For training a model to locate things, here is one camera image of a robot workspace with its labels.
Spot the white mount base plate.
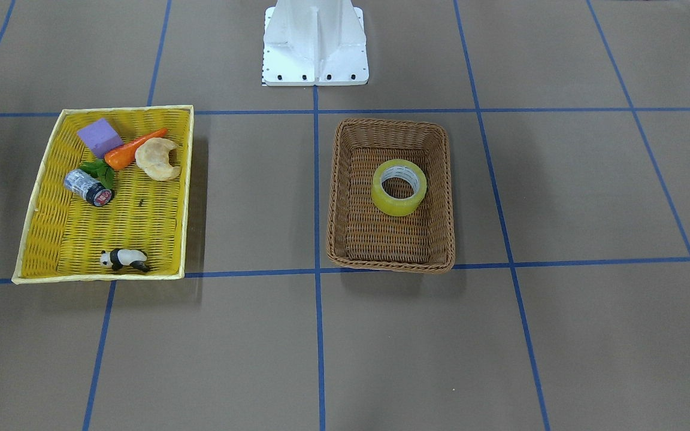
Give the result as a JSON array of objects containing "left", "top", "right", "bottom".
[{"left": 261, "top": 1, "right": 370, "bottom": 87}]

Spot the toy panda figurine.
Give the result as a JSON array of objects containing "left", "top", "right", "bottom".
[{"left": 99, "top": 248, "right": 151, "bottom": 273}]

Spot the toy croissant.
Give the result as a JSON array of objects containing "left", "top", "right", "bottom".
[{"left": 135, "top": 138, "right": 181, "bottom": 182}]

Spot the yellow tape roll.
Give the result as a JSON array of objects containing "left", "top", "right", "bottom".
[{"left": 371, "top": 159, "right": 428, "bottom": 217}]

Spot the purple foam block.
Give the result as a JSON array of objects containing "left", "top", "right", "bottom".
[{"left": 77, "top": 118, "right": 124, "bottom": 159}]

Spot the brown wicker basket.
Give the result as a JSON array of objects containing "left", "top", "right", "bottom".
[{"left": 326, "top": 118, "right": 456, "bottom": 273}]

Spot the toy carrot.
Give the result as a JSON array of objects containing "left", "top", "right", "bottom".
[{"left": 79, "top": 128, "right": 169, "bottom": 189}]

